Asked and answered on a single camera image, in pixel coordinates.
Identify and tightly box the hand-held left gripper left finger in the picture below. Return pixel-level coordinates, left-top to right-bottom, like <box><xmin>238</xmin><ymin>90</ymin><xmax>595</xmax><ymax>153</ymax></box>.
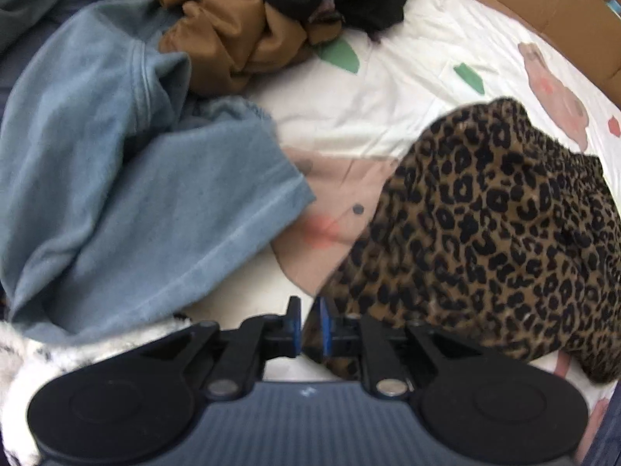
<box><xmin>138</xmin><ymin>296</ymin><xmax>302</xmax><ymax>399</ymax></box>

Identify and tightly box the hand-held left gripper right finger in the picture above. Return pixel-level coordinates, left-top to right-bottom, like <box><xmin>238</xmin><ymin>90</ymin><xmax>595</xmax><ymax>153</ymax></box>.
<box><xmin>313</xmin><ymin>296</ymin><xmax>481</xmax><ymax>399</ymax></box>

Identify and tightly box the leopard print garment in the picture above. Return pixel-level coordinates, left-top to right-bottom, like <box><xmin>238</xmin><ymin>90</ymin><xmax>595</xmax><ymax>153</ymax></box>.
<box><xmin>303</xmin><ymin>97</ymin><xmax>621</xmax><ymax>384</ymax></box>

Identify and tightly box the light blue garment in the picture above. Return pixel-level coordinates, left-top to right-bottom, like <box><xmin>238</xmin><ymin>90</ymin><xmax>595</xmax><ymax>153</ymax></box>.
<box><xmin>0</xmin><ymin>0</ymin><xmax>317</xmax><ymax>345</ymax></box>

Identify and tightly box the white printed blanket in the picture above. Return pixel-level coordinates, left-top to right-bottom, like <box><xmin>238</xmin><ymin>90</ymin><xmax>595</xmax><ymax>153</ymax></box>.
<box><xmin>184</xmin><ymin>0</ymin><xmax>621</xmax><ymax>423</ymax></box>

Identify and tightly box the white fluffy cloth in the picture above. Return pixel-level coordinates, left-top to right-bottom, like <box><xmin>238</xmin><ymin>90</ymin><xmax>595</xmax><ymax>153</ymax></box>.
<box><xmin>0</xmin><ymin>313</ymin><xmax>195</xmax><ymax>466</ymax></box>

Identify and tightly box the dark blue cloth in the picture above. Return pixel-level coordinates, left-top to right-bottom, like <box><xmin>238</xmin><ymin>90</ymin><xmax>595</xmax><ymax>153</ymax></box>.
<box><xmin>575</xmin><ymin>388</ymin><xmax>621</xmax><ymax>466</ymax></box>

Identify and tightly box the brown garment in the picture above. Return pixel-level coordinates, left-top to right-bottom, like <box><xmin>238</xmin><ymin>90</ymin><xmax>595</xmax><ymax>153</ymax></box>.
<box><xmin>154</xmin><ymin>0</ymin><xmax>340</xmax><ymax>95</ymax></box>

